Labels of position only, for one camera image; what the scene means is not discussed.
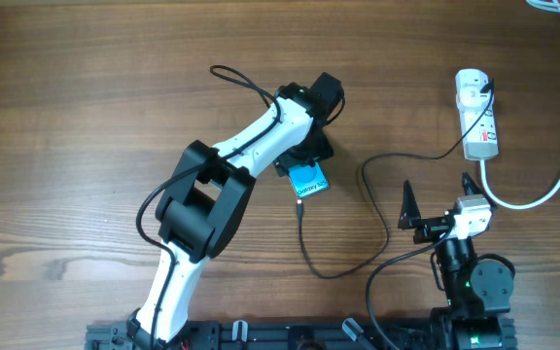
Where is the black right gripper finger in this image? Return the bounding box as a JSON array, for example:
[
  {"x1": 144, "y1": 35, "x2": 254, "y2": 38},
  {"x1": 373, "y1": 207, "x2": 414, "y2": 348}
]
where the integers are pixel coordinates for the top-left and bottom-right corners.
[
  {"x1": 462, "y1": 172, "x2": 497, "y2": 210},
  {"x1": 398, "y1": 180, "x2": 422, "y2": 229}
]

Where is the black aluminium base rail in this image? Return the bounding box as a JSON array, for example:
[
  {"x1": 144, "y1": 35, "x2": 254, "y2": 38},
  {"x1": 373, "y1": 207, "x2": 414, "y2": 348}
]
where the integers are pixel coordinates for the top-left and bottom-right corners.
[{"x1": 84, "y1": 318, "x2": 518, "y2": 350}]

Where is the white power strip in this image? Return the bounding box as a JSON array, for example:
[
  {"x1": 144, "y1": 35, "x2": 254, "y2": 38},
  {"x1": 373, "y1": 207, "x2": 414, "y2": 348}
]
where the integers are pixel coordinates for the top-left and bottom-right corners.
[{"x1": 455, "y1": 68, "x2": 499, "y2": 161}]

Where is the white USB charger plug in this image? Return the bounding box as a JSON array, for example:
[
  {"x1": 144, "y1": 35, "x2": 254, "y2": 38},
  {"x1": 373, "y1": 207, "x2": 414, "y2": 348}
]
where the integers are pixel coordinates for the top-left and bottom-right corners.
[{"x1": 456, "y1": 83, "x2": 491, "y2": 112}]

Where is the Galaxy smartphone with teal screen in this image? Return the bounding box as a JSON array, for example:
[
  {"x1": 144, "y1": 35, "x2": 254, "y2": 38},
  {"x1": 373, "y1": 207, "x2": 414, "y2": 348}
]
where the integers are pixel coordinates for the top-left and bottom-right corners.
[{"x1": 288, "y1": 162, "x2": 330, "y2": 199}]

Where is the black USB charging cable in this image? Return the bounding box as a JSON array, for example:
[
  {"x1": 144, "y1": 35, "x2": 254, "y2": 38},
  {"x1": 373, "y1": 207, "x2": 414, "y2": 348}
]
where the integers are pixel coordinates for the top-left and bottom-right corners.
[{"x1": 296, "y1": 80, "x2": 495, "y2": 281}]

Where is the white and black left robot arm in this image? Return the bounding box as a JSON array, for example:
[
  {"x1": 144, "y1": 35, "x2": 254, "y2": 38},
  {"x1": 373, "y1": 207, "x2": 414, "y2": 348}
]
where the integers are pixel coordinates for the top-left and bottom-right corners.
[{"x1": 126, "y1": 73, "x2": 344, "y2": 349}]

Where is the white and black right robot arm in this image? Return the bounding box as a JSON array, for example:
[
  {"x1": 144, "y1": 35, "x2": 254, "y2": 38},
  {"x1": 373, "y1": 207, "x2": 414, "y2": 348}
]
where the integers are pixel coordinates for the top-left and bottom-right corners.
[{"x1": 398, "y1": 173, "x2": 518, "y2": 350}]

